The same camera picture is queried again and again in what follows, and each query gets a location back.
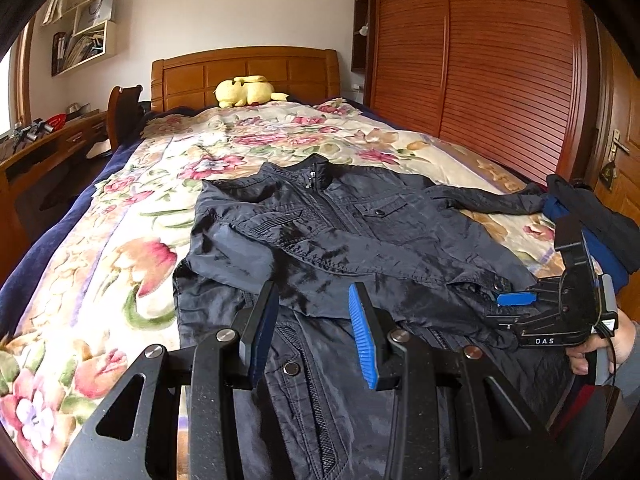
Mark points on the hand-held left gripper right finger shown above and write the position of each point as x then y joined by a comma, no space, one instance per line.
361,330

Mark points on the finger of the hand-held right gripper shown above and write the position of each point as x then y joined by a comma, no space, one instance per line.
505,321
515,298

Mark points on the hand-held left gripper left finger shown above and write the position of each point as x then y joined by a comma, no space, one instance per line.
265,332

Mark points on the dark jacket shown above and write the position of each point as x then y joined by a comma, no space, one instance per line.
325,240

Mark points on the person's right forearm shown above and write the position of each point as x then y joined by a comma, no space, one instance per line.
631,375

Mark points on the person's right hand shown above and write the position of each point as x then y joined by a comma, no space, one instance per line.
625,340

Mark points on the blue cloth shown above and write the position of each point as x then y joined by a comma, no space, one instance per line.
612,260

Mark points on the black cloth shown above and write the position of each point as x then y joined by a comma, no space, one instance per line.
595,210

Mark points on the red cloth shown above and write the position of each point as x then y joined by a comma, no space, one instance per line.
580,402

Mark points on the floral blanket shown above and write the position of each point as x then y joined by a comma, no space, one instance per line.
150,220

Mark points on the wooden door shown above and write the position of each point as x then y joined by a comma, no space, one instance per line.
625,100

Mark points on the navy blue bed cover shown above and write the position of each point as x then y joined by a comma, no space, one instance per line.
45,240

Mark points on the wooden slatted wardrobe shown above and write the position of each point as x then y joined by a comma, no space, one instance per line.
475,60

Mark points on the yellow plush toy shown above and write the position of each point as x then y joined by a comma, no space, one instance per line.
245,91

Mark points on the wooden chair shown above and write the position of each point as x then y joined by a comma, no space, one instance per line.
122,115

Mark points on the wooden bed headboard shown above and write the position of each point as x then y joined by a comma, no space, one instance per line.
200,75

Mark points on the wooden desk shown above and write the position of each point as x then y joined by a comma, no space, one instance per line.
40,160

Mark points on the black metal tool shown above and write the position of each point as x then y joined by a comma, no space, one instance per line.
30,132

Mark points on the wooden open side shelf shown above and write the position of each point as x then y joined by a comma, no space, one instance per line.
361,10

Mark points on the window frame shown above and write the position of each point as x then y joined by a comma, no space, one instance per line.
22,85

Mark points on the white wall shelf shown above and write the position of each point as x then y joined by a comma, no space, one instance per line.
87,25

